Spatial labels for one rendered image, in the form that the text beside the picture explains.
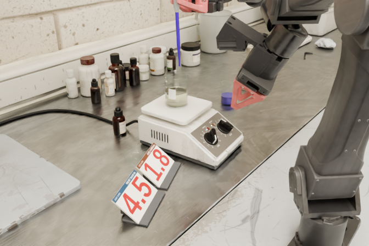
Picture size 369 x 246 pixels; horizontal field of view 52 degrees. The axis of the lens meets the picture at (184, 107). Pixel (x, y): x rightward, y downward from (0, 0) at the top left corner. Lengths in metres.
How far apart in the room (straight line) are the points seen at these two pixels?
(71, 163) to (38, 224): 0.18
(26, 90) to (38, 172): 0.36
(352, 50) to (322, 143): 0.14
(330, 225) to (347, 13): 0.29
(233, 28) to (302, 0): 0.16
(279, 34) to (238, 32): 0.07
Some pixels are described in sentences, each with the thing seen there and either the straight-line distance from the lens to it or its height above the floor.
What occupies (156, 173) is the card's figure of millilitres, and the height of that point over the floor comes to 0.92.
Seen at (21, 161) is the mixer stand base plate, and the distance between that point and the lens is 0.85.
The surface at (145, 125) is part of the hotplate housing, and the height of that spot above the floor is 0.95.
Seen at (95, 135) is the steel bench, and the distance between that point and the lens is 0.91.
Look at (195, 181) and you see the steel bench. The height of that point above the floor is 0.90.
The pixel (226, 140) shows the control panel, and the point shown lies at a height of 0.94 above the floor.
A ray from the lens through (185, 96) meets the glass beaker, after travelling 0.81.
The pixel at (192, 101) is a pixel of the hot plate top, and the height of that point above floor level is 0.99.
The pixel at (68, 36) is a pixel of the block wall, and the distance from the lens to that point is 1.20.
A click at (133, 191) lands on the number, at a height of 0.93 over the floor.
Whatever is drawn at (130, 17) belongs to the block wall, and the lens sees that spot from 1.35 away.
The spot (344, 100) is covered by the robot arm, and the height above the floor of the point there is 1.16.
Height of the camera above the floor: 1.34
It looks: 25 degrees down
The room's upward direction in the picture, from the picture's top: straight up
